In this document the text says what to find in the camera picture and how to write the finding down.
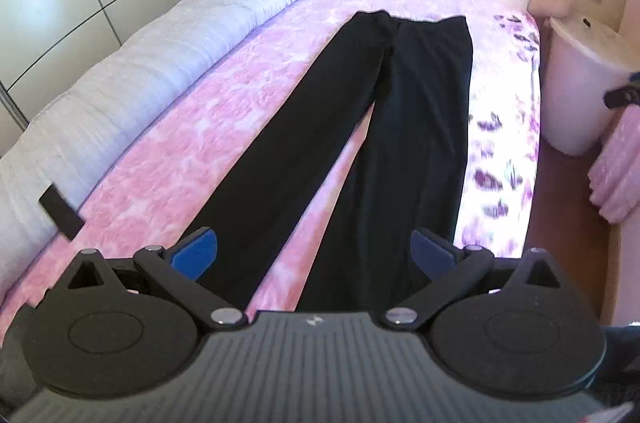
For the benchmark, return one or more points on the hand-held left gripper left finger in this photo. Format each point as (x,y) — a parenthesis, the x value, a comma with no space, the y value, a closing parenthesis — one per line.
(196,254)

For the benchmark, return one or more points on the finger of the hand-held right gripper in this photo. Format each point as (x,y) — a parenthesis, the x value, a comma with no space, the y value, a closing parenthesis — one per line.
(622,96)

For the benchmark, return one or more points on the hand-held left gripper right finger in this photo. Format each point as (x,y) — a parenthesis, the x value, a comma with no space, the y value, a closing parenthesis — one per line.
(431,254)

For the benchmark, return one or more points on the black pants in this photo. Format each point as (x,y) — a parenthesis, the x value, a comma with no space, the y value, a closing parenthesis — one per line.
(400,113)

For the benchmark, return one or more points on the white laundry bin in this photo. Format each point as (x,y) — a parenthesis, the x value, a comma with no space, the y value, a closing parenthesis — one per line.
(575,78)

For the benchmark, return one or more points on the pink fleece cloth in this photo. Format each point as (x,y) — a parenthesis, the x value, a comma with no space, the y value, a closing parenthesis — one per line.
(617,168)

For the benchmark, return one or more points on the pink plush cushion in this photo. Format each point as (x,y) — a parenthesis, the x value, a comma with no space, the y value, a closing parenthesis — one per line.
(550,2)

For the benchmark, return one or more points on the pink floral bedsheet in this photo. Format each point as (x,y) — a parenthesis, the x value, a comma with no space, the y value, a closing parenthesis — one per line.
(200,128)

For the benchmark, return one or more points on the black tag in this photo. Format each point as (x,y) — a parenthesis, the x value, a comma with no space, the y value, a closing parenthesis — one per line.
(61,209)

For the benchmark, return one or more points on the white quilted duvet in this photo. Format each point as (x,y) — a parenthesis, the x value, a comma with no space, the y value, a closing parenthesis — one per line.
(150,53)

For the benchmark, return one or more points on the dark cloth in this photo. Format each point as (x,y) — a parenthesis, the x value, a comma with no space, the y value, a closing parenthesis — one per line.
(620,353)

